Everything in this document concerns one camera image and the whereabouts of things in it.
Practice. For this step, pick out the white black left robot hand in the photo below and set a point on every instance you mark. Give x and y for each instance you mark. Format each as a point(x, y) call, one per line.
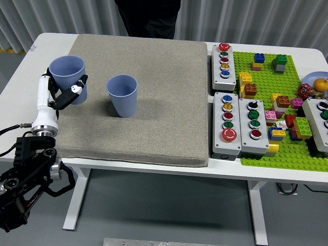
point(44, 115)

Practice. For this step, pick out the blue ribbed cup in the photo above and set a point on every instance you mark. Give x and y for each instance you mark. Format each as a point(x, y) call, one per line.
point(123, 102)
point(66, 69)

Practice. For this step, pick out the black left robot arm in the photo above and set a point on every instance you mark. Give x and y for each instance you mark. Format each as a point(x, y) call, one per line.
point(28, 153)

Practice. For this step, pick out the white table leg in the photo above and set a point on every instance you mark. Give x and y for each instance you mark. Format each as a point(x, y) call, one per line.
point(77, 200)
point(257, 217)

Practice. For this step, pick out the grey-brown fabric mat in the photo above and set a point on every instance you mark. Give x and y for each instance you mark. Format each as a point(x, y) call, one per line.
point(159, 107)

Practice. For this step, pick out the person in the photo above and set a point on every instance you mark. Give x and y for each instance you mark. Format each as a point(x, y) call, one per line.
point(148, 18)

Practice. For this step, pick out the grey five-button control box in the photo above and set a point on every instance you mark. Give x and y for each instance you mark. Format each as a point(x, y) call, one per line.
point(218, 123)
point(228, 82)

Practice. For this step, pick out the brown yellow block stack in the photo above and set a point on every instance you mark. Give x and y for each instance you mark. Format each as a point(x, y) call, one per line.
point(250, 89)

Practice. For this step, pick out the white pleated curtain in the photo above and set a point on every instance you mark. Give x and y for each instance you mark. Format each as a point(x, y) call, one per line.
point(230, 20)

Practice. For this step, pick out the blue yellow pink block stack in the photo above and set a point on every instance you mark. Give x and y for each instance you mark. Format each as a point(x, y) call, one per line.
point(259, 58)

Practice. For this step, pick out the green building baseplate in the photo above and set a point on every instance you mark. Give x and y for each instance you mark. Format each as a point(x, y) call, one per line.
point(266, 79)

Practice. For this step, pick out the pink building block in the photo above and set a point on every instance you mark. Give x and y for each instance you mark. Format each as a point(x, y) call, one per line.
point(270, 115)

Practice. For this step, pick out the clear yellow building block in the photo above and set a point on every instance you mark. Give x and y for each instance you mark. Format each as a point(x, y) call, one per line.
point(273, 148)

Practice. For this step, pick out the small white card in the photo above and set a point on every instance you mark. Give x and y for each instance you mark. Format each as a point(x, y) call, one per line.
point(281, 124)

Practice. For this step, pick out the brown white pink block stack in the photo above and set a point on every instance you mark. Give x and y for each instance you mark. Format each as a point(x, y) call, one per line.
point(283, 101)

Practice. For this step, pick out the green grey block stack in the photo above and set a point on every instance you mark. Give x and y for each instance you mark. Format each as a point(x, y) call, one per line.
point(281, 59)

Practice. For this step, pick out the red building block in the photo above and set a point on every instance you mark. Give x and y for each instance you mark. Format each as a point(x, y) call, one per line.
point(290, 120)

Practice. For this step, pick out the magenta building block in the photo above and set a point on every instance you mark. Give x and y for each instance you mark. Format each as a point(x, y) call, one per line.
point(296, 103)

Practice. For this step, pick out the white power strip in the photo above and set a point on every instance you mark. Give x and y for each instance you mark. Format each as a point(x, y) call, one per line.
point(287, 189)

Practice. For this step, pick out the green orange blue block stack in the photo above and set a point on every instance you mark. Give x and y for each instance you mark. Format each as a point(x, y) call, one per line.
point(302, 125)

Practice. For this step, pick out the red valve handwheel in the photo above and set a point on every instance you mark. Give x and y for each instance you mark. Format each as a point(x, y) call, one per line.
point(304, 89)

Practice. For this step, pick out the light blue plate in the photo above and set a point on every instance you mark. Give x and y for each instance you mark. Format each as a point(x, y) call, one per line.
point(314, 76)

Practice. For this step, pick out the small brown lumpy object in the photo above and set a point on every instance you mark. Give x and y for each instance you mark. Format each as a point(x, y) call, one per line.
point(319, 94)

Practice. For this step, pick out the orange fruit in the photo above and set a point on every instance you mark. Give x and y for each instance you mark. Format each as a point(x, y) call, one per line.
point(320, 84)

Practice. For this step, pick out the grey selector switch control box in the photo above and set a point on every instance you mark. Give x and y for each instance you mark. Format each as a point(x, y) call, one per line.
point(246, 143)

